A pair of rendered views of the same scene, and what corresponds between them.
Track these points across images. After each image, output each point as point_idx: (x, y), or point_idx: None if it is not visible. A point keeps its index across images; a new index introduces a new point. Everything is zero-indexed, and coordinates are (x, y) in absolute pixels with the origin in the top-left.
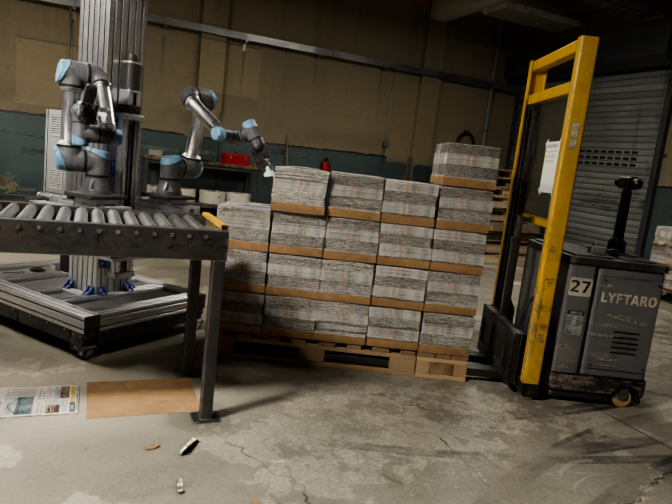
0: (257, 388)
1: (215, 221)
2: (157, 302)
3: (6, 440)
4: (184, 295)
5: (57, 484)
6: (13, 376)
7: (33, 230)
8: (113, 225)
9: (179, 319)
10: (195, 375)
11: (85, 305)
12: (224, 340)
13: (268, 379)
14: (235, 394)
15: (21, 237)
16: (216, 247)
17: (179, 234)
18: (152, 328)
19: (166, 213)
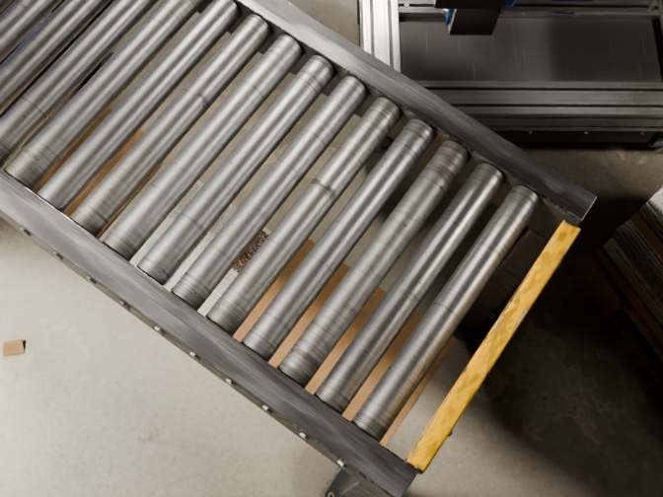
0: (526, 470)
1: (452, 389)
2: (560, 108)
3: (95, 334)
4: (656, 98)
5: (60, 494)
6: (235, 141)
7: (19, 226)
8: (149, 319)
9: (611, 137)
10: (473, 341)
11: (430, 35)
12: (608, 290)
13: (579, 456)
14: (470, 460)
15: (7, 219)
16: (366, 483)
17: (283, 419)
18: (531, 139)
19: (478, 156)
